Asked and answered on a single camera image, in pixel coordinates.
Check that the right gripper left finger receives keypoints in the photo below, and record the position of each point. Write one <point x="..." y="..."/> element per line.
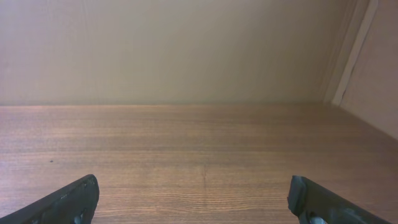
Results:
<point x="73" y="203"/>

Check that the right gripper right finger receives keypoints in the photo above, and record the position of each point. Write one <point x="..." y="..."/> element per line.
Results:
<point x="312" y="203"/>

